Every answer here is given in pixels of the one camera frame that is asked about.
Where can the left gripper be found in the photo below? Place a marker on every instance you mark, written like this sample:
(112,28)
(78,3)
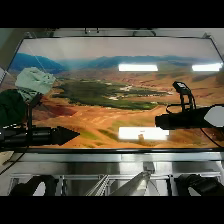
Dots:
(45,136)

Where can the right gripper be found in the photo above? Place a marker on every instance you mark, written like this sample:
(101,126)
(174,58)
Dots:
(168,121)

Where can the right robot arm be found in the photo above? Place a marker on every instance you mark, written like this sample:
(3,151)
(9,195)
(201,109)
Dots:
(196,117)

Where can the dark green garment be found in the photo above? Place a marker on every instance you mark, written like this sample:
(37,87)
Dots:
(11,106)

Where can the beige garment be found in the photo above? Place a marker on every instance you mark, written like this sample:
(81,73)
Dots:
(5,157)

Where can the pale green garment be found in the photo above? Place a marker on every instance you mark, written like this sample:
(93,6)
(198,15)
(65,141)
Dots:
(35,80)

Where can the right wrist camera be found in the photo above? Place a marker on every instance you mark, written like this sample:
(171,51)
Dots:
(181,87)

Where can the silver frame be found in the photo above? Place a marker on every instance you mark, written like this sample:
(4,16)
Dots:
(133,186)

